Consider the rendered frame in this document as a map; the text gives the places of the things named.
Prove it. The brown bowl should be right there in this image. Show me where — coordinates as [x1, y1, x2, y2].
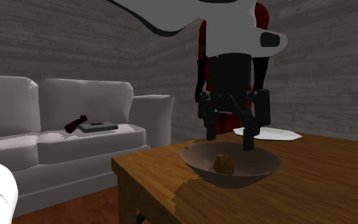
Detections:
[179, 141, 283, 190]

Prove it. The wooden table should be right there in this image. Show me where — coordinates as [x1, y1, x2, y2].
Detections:
[111, 131, 358, 224]

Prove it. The brown lumpy food piece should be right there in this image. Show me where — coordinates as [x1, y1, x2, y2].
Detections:
[212, 153, 237, 176]

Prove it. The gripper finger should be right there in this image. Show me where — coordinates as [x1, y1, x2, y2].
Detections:
[229, 57, 272, 152]
[195, 57, 219, 141]

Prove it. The grey sofa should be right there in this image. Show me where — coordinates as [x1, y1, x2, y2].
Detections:
[0, 74, 175, 218]

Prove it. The white flat plate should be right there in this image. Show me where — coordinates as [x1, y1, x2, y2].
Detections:
[233, 126, 303, 142]

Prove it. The dark grey flat box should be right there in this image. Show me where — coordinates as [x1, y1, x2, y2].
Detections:
[77, 121, 120, 134]

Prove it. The dark red bottle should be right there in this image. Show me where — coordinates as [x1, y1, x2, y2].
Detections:
[64, 114, 88, 134]

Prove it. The red robot stand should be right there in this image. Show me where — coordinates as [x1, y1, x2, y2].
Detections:
[196, 2, 270, 136]

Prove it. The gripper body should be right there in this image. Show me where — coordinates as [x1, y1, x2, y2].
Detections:
[209, 53, 254, 113]

